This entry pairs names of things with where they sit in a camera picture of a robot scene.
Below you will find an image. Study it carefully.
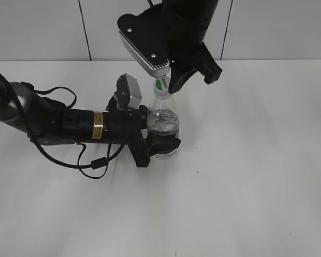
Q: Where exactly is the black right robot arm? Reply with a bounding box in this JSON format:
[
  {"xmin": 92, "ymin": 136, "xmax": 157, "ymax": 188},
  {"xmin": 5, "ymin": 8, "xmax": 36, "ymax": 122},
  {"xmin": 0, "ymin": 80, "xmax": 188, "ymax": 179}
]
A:
[{"xmin": 148, "ymin": 1, "xmax": 222, "ymax": 94}]

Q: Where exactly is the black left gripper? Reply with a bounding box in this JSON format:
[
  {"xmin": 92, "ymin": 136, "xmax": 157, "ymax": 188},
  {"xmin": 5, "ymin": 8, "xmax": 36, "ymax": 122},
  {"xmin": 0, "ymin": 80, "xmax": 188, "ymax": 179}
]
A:
[{"xmin": 106, "ymin": 97, "xmax": 181, "ymax": 168}]

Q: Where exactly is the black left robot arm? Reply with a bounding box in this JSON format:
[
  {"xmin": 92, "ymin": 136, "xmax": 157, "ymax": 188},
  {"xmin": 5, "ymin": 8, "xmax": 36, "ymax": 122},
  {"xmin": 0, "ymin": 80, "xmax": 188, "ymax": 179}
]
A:
[{"xmin": 0, "ymin": 74, "xmax": 180, "ymax": 167}]

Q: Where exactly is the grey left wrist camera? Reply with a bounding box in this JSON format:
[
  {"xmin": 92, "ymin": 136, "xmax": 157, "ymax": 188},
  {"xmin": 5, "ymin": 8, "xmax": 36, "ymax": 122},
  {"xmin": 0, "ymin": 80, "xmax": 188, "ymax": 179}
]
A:
[{"xmin": 114, "ymin": 73, "xmax": 142, "ymax": 110}]

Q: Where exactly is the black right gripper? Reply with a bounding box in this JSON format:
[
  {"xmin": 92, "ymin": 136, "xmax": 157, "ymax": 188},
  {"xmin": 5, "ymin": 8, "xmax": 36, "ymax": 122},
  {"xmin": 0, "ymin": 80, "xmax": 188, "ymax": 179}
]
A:
[{"xmin": 162, "ymin": 24, "xmax": 222, "ymax": 94}]

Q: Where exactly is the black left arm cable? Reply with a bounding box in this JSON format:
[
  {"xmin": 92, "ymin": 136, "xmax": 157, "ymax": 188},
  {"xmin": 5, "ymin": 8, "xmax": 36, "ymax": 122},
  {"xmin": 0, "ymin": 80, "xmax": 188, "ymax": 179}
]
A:
[{"xmin": 0, "ymin": 66, "xmax": 124, "ymax": 179}]

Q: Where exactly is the clear Cestbon water bottle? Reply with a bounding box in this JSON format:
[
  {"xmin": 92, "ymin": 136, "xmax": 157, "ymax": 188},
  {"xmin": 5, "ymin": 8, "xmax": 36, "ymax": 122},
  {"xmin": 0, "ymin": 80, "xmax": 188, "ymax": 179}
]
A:
[{"xmin": 146, "ymin": 92, "xmax": 180, "ymax": 161}]

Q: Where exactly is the white green bottle cap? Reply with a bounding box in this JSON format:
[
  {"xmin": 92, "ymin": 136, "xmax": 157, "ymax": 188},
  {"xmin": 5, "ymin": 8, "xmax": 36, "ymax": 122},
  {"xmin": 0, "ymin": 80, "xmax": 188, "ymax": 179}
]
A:
[{"xmin": 153, "ymin": 76, "xmax": 170, "ymax": 96}]

